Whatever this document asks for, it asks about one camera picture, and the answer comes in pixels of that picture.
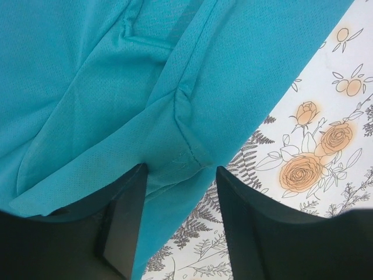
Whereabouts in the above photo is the teal t shirt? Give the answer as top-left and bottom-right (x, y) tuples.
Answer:
(1, 0), (351, 279)

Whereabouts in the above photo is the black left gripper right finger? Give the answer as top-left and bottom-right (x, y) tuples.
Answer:
(216, 167), (372, 279)

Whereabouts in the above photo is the floral table mat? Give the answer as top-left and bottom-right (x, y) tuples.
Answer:
(143, 1), (372, 279)

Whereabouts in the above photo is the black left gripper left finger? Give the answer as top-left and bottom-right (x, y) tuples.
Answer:
(1, 164), (148, 279)

